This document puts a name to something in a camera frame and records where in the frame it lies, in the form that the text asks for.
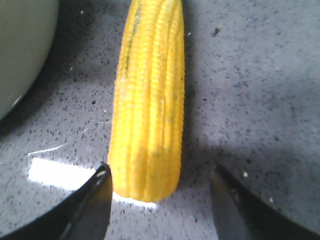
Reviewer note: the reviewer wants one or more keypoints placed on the yellow corn cob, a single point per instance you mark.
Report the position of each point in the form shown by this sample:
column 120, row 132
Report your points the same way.
column 145, row 150

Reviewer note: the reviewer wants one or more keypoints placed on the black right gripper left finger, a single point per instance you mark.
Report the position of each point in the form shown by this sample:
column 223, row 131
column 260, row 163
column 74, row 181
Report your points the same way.
column 84, row 215

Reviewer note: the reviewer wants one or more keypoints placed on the pale green electric pot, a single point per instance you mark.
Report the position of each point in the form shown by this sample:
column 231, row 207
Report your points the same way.
column 27, row 29

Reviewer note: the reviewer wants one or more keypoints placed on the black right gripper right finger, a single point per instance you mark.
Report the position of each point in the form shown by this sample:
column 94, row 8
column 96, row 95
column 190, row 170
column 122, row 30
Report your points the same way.
column 240, row 215

